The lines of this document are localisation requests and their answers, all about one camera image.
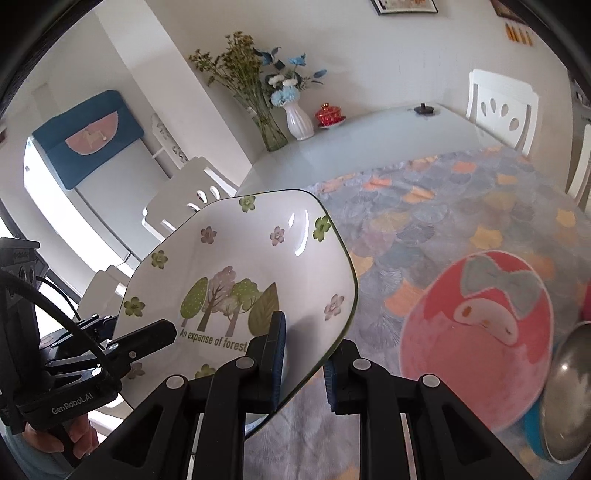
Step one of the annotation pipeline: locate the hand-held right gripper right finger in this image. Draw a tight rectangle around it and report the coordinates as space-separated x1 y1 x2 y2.
323 339 534 480

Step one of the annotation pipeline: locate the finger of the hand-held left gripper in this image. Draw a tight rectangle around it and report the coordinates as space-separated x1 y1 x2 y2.
99 318 178 370
69 314 122 344

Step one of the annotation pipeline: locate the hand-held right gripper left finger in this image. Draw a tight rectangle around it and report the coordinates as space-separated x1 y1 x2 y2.
95 310 289 480

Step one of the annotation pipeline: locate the white tree print plate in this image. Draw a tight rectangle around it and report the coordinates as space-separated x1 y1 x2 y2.
112 188 358 437

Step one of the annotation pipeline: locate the pink cartoon bowl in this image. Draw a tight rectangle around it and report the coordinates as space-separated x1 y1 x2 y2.
399 250 555 430

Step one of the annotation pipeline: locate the steel bowl blue base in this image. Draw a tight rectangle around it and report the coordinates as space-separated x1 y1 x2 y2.
524 323 591 464

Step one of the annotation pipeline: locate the steel bowl pink base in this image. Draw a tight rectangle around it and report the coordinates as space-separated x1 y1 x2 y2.
575 281 591 324

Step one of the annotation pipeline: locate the person's left forearm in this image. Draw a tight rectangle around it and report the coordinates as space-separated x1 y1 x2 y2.
0 429 70 480

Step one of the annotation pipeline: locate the person's left hand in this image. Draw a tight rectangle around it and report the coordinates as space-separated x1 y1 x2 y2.
23 413 101 462

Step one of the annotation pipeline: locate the white dining chair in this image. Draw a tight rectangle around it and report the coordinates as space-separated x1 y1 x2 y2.
141 156 241 241
566 134 591 208
76 265 134 324
465 69 540 158

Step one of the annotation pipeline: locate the white refrigerator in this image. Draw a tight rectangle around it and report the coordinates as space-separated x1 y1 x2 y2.
23 134 162 266

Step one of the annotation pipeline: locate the blue fridge dust cover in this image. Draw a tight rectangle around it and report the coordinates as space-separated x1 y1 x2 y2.
31 90 145 191

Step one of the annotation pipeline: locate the white carved rack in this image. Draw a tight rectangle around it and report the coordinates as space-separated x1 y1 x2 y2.
150 113 190 178

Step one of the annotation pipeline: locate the scalloped print tablecloth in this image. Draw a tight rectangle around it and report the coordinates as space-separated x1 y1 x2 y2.
240 147 591 480

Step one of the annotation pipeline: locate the glass vase with green stems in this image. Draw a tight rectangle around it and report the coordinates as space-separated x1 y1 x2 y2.
188 31 289 153

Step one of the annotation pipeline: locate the white vase with blue flowers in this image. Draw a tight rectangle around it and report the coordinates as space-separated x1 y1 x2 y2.
259 46 328 141

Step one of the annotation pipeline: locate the red lidded pot on saucer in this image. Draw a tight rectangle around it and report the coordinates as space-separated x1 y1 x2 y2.
315 103 347 128

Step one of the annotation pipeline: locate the framed flower picture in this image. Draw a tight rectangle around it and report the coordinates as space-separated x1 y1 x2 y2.
369 0 439 17

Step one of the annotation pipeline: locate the brown framed picture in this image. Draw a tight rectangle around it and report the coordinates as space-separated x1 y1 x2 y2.
489 0 525 17

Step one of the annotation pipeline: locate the black cable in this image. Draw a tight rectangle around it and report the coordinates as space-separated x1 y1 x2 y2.
0 267 109 367

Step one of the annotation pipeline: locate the orange tassel wall ornament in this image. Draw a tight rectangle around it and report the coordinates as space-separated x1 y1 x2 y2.
504 21 534 47

